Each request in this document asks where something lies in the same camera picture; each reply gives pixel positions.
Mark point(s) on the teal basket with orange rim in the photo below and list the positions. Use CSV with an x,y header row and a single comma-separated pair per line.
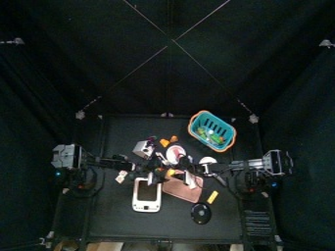
x,y
213,131

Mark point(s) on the white printed label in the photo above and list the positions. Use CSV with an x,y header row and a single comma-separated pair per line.
x,y
257,223

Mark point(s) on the white cube toy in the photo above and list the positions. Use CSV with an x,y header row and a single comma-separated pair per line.
x,y
144,149

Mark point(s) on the white toy knife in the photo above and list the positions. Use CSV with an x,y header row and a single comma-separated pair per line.
x,y
190,180

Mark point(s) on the yellow toy corn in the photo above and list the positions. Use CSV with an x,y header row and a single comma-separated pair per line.
x,y
170,172

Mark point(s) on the green toy vegetable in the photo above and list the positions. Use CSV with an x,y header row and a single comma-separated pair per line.
x,y
202,133

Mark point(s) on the orange toy food piece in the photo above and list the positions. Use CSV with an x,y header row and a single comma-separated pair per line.
x,y
174,139
165,142

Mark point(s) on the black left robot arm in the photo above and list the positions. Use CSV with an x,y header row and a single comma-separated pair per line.
x,y
105,162

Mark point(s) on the white plate with red food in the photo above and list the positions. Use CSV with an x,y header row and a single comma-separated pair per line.
x,y
174,153

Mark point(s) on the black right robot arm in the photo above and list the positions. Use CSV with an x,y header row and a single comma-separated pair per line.
x,y
245,164

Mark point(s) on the grey frame corner bracket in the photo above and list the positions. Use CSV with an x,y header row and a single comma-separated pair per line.
x,y
168,114
81,114
16,41
254,118
326,43

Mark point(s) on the yellow rectangular block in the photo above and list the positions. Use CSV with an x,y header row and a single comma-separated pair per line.
x,y
213,197

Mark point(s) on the purple toy piece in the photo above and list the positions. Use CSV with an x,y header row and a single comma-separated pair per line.
x,y
152,140

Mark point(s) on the pink cutting board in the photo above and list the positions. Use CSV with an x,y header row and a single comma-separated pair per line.
x,y
181,190

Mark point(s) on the white toy kitchen scale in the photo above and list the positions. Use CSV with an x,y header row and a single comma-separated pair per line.
x,y
148,194

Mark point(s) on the small beige toy piece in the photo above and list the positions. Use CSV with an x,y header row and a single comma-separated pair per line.
x,y
121,176

